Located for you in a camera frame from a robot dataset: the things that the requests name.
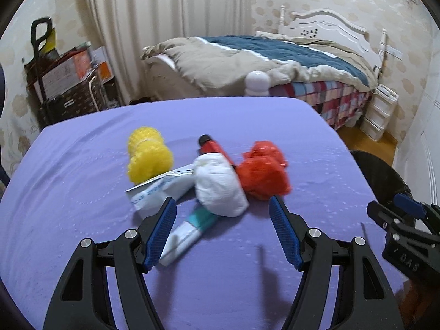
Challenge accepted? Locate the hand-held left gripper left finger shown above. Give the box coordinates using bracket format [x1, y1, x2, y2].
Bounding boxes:
[43, 197, 178, 330]

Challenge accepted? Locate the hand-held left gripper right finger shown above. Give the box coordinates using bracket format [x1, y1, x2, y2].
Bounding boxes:
[269, 196, 405, 330]

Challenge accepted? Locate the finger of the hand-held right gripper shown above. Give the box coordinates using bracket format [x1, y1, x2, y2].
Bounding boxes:
[394, 193, 440, 219]
[367, 201, 400, 231]

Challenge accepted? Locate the white and teal toothpaste tube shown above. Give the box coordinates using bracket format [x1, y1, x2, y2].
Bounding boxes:
[159, 208, 219, 267]

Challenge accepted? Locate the bin with black liner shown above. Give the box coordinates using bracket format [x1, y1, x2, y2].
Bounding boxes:
[351, 149, 414, 214]

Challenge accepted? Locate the white and blue packet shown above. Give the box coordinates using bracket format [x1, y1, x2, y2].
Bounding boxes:
[124, 164, 197, 219]

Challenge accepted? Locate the red plastic bag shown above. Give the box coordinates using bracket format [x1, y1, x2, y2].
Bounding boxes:
[237, 140, 293, 201]

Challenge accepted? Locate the white plastic bag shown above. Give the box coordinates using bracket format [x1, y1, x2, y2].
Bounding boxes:
[192, 153, 249, 218]

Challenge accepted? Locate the yellow foam fruit net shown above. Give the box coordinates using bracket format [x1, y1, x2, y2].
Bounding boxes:
[127, 127, 174, 184]

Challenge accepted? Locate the red tube with black cap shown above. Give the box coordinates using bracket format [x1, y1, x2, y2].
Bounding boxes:
[197, 134, 236, 167]

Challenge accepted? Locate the white panelled door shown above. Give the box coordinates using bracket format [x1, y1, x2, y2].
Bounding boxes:
[395, 76, 440, 200]

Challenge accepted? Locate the purple tablecloth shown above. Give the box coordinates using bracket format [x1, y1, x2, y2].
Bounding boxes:
[0, 96, 407, 330]

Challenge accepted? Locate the white plastic drawer unit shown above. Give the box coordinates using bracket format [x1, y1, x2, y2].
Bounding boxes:
[360, 85, 400, 142]

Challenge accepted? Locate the checkered bed sheet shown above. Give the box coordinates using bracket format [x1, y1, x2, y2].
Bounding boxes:
[268, 80, 374, 131]

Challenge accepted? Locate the white bedpost knob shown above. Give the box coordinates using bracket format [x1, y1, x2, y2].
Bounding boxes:
[244, 70, 271, 98]

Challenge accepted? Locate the black patterned crate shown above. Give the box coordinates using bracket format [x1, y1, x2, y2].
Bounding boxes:
[41, 72, 107, 125]

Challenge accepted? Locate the orange and white box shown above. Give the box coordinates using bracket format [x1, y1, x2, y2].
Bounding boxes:
[91, 46, 116, 83]

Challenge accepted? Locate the blue and beige duvet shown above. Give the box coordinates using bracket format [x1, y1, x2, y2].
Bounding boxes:
[141, 35, 377, 97]

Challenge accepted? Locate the white bed headboard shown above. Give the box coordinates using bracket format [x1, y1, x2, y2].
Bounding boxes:
[279, 5, 389, 76]

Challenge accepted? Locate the beige pillow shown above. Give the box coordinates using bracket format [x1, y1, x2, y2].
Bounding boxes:
[256, 31, 293, 40]

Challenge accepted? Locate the cream curtain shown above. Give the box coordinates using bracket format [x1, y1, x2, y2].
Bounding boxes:
[82, 0, 257, 106]

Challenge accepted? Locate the black trolley handle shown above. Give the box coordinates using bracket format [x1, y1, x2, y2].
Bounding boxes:
[30, 17, 56, 124]

